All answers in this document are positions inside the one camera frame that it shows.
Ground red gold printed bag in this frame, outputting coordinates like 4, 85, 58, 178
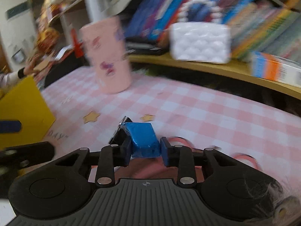
35, 0, 62, 52

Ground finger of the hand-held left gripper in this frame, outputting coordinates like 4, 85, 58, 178
0, 141, 55, 170
0, 121, 22, 134

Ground pink sticker-covered cylinder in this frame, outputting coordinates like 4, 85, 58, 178
80, 16, 132, 95

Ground orange blue white carton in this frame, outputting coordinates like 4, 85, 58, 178
250, 50, 301, 87

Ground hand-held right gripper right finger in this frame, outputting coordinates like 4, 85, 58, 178
160, 137, 245, 189

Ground pink printed desk mat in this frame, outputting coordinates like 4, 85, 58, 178
40, 65, 301, 182

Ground white quilted pearl-handle handbag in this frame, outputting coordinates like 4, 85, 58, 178
169, 0, 232, 64

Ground yellow cardboard box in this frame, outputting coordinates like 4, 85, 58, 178
0, 75, 57, 150

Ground white side shelf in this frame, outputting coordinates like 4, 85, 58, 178
47, 0, 90, 64

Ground thick beige-paged books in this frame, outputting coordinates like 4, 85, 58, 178
110, 0, 151, 15

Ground red tassel pen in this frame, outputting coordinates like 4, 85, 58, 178
71, 29, 83, 58

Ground another person's forearm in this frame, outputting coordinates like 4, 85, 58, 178
0, 67, 26, 90

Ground blue block with black clip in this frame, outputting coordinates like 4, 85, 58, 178
109, 116, 163, 159

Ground black flat case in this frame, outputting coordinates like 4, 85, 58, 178
126, 36, 170, 56

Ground row of colourful books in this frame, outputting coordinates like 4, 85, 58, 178
125, 0, 301, 59

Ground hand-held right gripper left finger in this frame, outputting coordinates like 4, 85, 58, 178
50, 135, 132, 189

